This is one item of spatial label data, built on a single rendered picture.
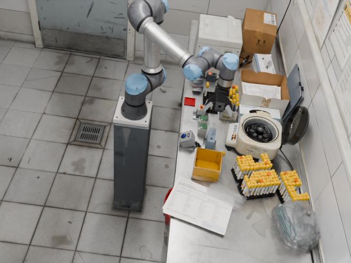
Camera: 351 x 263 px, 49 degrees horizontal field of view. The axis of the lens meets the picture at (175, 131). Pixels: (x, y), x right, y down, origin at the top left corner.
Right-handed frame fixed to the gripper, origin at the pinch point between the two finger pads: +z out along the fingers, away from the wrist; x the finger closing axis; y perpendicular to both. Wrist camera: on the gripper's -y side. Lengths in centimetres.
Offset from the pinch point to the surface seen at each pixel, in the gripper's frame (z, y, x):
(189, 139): 13.1, -7.3, 11.1
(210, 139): 10.9, -7.0, 0.7
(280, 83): 13, 55, -40
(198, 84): 16.9, 44.2, 11.4
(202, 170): 12.8, -27.1, 2.2
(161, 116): 108, 104, 38
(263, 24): 3, 106, -26
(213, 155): 14.2, -14.3, -2.5
